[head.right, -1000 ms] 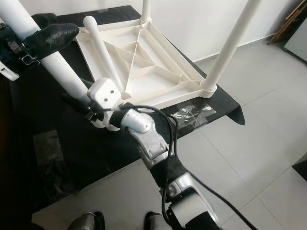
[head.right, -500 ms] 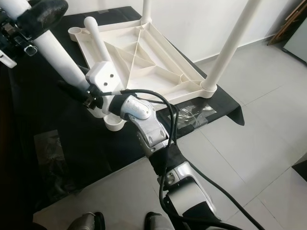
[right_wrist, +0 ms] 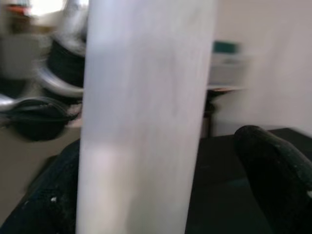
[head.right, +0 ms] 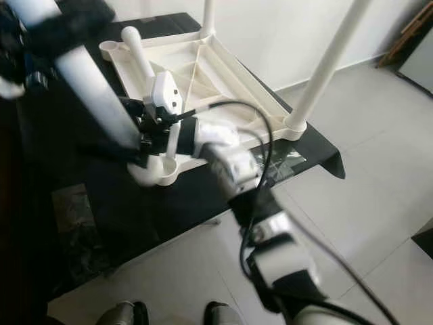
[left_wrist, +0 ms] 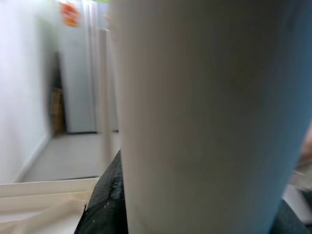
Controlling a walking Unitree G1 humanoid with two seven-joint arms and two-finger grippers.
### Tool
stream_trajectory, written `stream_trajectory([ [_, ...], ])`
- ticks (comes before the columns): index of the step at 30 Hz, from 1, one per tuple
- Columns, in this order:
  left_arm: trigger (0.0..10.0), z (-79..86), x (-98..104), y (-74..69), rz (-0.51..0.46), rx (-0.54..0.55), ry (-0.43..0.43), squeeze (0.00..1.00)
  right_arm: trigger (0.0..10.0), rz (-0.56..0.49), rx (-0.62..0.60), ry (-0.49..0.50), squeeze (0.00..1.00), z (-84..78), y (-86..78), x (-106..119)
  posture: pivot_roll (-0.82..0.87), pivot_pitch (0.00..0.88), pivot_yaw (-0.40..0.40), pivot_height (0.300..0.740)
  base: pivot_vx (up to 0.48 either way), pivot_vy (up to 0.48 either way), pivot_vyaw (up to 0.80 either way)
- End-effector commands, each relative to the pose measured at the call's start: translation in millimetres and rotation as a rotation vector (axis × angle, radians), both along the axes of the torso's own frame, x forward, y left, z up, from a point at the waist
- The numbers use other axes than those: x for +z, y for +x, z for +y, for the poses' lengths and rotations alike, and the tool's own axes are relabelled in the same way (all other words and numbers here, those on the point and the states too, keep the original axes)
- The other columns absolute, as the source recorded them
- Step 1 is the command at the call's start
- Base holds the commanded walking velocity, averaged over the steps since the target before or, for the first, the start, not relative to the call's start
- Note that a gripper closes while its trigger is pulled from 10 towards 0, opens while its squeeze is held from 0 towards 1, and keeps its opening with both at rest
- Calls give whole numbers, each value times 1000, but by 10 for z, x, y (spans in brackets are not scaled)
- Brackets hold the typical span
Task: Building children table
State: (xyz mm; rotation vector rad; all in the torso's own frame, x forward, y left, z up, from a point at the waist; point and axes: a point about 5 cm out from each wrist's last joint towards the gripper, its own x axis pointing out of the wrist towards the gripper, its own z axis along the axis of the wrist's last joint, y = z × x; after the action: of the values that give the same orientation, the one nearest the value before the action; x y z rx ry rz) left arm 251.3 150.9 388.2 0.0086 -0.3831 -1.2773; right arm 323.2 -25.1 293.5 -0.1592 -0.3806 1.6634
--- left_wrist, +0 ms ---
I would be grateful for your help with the grey refrigerator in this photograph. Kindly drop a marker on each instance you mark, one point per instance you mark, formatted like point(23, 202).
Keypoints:
point(78, 73)

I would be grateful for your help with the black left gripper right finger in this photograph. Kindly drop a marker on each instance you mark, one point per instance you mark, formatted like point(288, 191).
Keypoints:
point(292, 224)

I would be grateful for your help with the orange sticker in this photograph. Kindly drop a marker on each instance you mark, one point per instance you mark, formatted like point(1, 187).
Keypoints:
point(70, 13)

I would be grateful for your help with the white plastic children table top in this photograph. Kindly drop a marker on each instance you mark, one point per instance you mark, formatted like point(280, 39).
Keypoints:
point(36, 202)

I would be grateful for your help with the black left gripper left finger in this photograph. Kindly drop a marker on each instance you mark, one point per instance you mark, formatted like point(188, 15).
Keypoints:
point(107, 207)

